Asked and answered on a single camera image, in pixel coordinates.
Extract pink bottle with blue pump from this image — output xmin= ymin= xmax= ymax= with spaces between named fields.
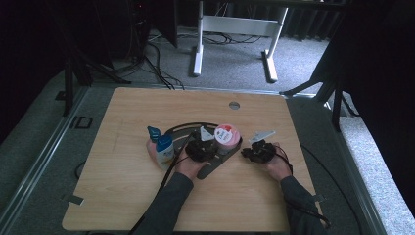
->
xmin=146 ymin=125 xmax=163 ymax=165

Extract black floor cables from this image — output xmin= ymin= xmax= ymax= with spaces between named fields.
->
xmin=143 ymin=30 xmax=262 ymax=91

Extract person's left hand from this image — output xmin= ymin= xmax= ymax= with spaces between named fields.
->
xmin=175 ymin=150 xmax=210 ymax=181

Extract right hand-held gripper cable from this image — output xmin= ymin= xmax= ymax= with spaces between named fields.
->
xmin=275 ymin=145 xmax=331 ymax=229

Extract black cable beside table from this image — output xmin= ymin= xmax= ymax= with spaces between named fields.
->
xmin=300 ymin=144 xmax=364 ymax=235

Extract dark grey corner shelf rack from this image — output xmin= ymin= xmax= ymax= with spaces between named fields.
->
xmin=163 ymin=121 xmax=244 ymax=180

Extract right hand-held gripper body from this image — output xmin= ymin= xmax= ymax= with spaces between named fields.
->
xmin=249 ymin=130 xmax=278 ymax=164

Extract dark computer tower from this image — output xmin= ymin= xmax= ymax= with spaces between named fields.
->
xmin=128 ymin=0 xmax=152 ymax=62

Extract pink jar with white lid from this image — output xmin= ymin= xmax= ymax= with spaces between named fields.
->
xmin=213 ymin=123 xmax=242 ymax=156

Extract hand-held gripper cable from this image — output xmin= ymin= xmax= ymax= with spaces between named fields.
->
xmin=128 ymin=131 xmax=194 ymax=235
xmin=275 ymin=145 xmax=331 ymax=229

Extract black metal stand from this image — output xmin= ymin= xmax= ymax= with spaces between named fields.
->
xmin=279 ymin=58 xmax=360 ymax=132
xmin=55 ymin=48 xmax=132 ymax=118

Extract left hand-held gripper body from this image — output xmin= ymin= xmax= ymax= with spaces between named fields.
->
xmin=185 ymin=125 xmax=220 ymax=164

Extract left hand-held gripper cable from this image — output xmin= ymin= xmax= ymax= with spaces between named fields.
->
xmin=128 ymin=131 xmax=194 ymax=235

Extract white desk frame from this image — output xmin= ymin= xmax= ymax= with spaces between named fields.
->
xmin=192 ymin=0 xmax=290 ymax=83

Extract white bottle with blue cap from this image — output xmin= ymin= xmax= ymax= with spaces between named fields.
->
xmin=155 ymin=134 xmax=175 ymax=170

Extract metal floor rail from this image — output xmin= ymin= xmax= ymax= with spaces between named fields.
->
xmin=324 ymin=101 xmax=390 ymax=235
xmin=0 ymin=85 xmax=90 ymax=226

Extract person's right hand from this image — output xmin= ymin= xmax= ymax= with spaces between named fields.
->
xmin=260 ymin=142 xmax=294 ymax=183

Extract black curtain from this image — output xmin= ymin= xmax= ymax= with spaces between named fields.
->
xmin=326 ymin=0 xmax=415 ymax=210
xmin=0 ymin=0 xmax=69 ymax=145

